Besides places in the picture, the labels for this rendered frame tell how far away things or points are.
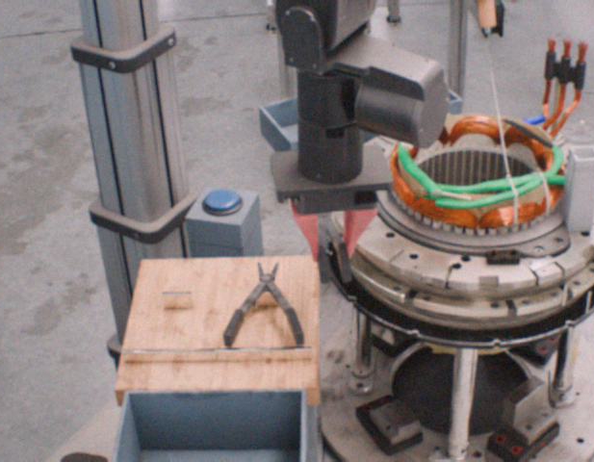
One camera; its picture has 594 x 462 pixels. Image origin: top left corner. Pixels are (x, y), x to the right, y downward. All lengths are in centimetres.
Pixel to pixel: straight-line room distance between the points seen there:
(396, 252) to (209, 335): 21
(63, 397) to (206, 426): 157
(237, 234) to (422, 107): 46
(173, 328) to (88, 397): 151
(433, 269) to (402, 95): 26
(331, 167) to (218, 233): 36
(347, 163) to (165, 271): 29
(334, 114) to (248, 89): 285
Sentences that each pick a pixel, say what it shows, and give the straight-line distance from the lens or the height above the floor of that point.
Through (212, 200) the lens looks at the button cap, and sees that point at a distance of 123.
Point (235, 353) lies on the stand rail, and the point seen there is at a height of 108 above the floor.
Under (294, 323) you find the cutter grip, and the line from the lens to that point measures 97.
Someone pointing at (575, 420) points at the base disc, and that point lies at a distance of 131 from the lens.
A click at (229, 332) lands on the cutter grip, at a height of 110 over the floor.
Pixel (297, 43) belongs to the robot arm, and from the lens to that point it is 82.
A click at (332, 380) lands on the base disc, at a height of 80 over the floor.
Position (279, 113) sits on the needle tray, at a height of 105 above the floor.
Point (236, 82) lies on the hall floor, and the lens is 376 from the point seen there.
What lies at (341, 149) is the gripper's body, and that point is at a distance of 88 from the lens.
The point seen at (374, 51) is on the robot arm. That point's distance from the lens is 84.
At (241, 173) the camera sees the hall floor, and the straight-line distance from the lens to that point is 322.
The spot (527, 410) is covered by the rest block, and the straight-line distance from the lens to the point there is 124.
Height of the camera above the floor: 173
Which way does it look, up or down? 36 degrees down
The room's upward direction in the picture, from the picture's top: 3 degrees counter-clockwise
